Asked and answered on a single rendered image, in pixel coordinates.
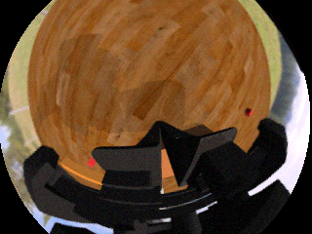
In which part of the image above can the orange square block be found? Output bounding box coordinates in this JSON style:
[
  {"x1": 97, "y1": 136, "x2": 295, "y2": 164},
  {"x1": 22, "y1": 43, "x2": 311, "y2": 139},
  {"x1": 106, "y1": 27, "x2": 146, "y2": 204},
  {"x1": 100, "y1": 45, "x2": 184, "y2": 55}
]
[{"x1": 161, "y1": 124, "x2": 213, "y2": 178}]

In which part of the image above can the small red square block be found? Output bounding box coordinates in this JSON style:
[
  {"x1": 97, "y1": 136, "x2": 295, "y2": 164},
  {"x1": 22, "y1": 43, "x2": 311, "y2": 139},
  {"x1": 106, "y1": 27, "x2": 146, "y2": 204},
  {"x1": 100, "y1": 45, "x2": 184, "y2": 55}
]
[
  {"x1": 89, "y1": 157, "x2": 97, "y2": 167},
  {"x1": 245, "y1": 108, "x2": 253, "y2": 117}
]

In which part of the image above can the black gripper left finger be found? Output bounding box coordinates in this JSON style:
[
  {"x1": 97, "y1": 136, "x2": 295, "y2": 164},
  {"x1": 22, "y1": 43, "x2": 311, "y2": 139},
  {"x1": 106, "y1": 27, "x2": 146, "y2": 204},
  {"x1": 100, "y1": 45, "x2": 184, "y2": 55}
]
[{"x1": 91, "y1": 121, "x2": 163, "y2": 191}]

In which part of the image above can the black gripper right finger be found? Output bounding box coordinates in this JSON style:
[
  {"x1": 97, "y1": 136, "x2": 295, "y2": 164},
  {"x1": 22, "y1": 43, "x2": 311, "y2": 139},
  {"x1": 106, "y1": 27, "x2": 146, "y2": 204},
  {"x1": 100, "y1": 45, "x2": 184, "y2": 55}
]
[{"x1": 160, "y1": 121, "x2": 237, "y2": 187}]

